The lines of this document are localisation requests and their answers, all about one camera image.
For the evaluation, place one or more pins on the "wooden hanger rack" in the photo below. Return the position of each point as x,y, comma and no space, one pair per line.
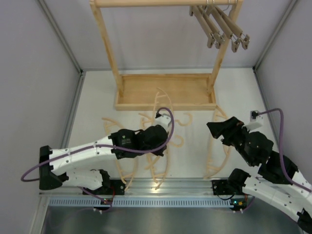
188,91

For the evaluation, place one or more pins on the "taupe clip hanger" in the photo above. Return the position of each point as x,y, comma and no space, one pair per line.
221,23
207,13
194,11

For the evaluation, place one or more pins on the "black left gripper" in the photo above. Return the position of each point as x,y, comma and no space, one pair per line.
160,151

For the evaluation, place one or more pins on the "aluminium mounting rail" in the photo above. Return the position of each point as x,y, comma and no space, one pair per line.
171,186

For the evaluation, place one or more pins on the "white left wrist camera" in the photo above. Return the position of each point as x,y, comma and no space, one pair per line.
163,120

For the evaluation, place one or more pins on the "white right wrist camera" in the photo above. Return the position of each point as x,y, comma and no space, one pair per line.
256,121

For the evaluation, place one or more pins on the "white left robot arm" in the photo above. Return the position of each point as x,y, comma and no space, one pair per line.
64,167

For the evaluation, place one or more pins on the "beige plastic hanger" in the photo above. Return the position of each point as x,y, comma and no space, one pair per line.
159,165
127,180
162,99
217,157

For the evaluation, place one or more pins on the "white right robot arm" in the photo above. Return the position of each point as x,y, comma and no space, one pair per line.
285,189

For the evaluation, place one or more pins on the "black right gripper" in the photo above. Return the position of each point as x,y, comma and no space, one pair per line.
229,128

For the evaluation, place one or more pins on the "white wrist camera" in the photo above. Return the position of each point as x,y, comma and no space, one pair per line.
256,121
163,120

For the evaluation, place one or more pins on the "white slotted cable duct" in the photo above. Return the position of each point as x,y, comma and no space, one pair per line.
129,202

